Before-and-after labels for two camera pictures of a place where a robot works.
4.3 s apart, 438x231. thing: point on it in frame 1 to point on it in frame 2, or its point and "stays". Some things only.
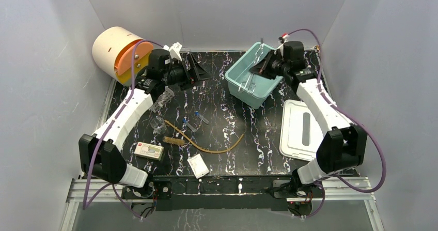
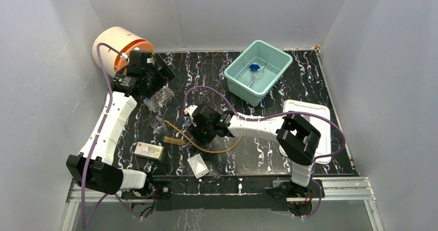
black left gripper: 188,74 to 163,73
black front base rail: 217,194 stays
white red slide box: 149,151 stays
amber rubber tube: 188,140 stays
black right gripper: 261,68 to 194,129
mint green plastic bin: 247,87 stays
